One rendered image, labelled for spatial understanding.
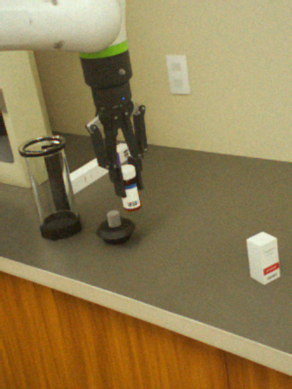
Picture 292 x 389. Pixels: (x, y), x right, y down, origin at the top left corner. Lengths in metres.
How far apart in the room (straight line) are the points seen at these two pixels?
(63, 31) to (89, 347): 0.75
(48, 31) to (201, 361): 0.66
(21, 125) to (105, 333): 0.67
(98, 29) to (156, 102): 0.97
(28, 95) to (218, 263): 0.78
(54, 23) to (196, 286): 0.56
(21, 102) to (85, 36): 0.79
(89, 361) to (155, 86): 0.86
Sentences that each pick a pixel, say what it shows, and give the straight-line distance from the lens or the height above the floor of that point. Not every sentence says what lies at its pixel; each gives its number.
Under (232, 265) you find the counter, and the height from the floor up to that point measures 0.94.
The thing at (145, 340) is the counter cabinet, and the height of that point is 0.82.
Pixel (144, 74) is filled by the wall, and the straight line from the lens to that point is 1.96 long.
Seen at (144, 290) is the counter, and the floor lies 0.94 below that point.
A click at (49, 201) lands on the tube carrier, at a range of 1.47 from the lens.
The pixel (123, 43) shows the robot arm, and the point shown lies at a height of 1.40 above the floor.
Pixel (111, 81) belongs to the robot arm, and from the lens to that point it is 1.17.
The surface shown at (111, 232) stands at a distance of 1.41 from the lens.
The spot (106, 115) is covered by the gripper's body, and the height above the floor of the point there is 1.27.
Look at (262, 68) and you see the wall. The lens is 1.73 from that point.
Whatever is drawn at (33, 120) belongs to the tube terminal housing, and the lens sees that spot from 1.82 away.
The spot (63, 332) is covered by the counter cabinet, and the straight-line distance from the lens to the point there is 1.53.
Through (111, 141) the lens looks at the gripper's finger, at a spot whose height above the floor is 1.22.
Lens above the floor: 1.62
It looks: 23 degrees down
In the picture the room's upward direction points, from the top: 9 degrees counter-clockwise
